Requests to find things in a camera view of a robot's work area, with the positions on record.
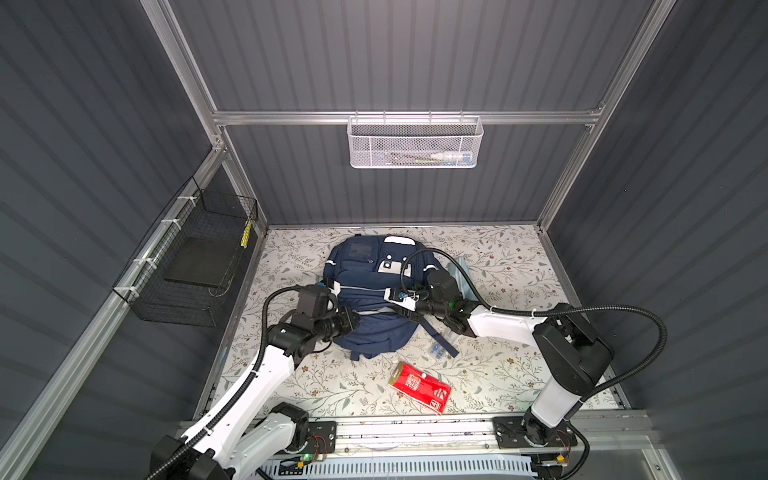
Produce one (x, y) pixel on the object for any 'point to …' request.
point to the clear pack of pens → (437, 350)
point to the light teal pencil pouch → (462, 280)
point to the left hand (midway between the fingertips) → (361, 316)
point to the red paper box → (420, 387)
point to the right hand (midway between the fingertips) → (393, 296)
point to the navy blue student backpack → (375, 274)
